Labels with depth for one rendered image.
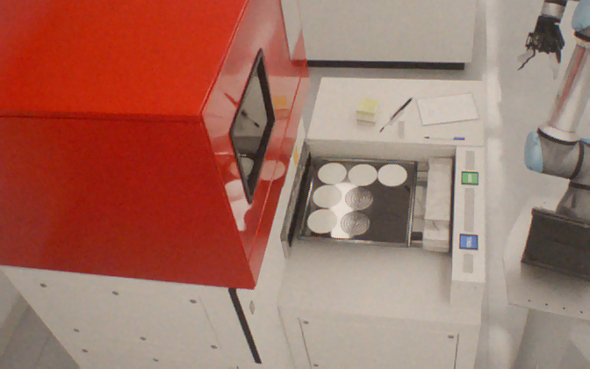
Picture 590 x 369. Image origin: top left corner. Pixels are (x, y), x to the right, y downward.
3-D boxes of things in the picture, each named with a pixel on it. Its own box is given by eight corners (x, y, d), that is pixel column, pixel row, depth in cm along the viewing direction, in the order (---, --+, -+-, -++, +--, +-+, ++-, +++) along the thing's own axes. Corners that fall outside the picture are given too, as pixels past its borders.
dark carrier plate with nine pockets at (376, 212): (300, 235, 216) (300, 235, 215) (317, 160, 238) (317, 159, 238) (406, 243, 208) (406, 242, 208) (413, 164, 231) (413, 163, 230)
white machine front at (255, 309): (255, 363, 195) (227, 290, 166) (304, 164, 248) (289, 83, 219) (265, 364, 194) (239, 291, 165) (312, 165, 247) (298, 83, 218)
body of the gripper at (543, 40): (522, 48, 222) (533, 13, 219) (536, 52, 228) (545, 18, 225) (543, 53, 217) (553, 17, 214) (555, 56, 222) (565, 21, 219)
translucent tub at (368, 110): (356, 123, 239) (355, 109, 234) (362, 109, 243) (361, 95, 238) (376, 126, 236) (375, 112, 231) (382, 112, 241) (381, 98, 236)
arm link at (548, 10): (550, 4, 224) (571, 8, 218) (545, 18, 225) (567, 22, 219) (538, 1, 219) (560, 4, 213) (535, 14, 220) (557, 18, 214)
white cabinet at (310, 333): (306, 412, 267) (277, 307, 208) (340, 227, 330) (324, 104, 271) (467, 432, 253) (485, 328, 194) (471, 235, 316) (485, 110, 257)
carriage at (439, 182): (422, 250, 211) (422, 245, 209) (428, 168, 235) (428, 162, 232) (448, 252, 209) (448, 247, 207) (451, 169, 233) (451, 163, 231)
